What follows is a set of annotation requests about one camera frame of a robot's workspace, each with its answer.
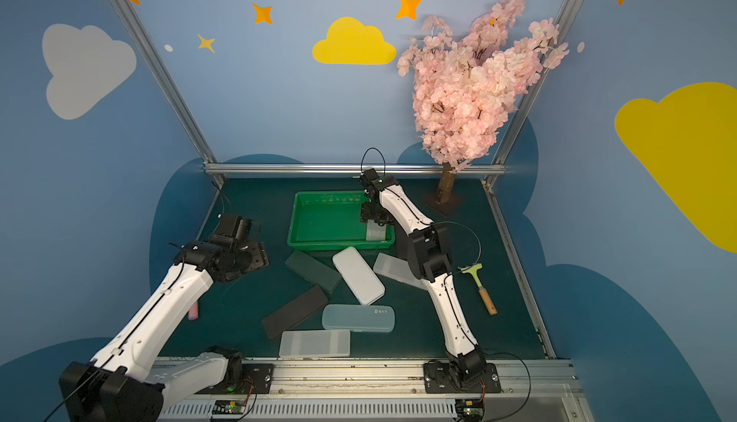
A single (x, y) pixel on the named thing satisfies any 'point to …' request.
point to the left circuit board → (228, 407)
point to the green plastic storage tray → (331, 220)
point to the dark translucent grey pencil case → (312, 270)
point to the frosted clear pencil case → (396, 269)
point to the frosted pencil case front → (315, 343)
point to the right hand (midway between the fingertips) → (378, 217)
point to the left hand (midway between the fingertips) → (256, 255)
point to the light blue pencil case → (358, 317)
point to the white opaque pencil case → (359, 274)
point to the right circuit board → (470, 410)
